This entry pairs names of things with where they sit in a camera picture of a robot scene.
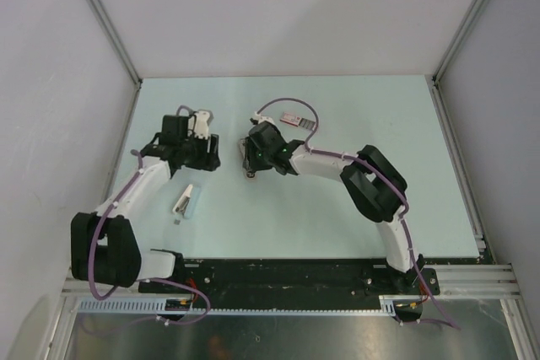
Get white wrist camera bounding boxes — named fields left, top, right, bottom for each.
left=250, top=112, right=275, bottom=126
left=188, top=110, right=213, bottom=140

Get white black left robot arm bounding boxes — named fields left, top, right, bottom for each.
left=71, top=110, right=220, bottom=293

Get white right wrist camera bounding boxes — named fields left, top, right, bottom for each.
left=250, top=112, right=275, bottom=126

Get beige black small stapler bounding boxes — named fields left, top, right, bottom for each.
left=238, top=138, right=256, bottom=181

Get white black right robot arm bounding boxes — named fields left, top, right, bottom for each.
left=239, top=121, right=420, bottom=293

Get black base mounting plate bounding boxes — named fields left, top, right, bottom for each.
left=138, top=257, right=440, bottom=298

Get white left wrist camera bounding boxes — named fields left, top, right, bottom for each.
left=188, top=110, right=213, bottom=140

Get red staple box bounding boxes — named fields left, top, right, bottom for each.
left=279, top=112, right=318, bottom=132

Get light blue white stapler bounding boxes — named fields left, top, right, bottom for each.
left=172, top=184, right=201, bottom=220

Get white slotted cable duct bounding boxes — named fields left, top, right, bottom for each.
left=75, top=294, right=423, bottom=317

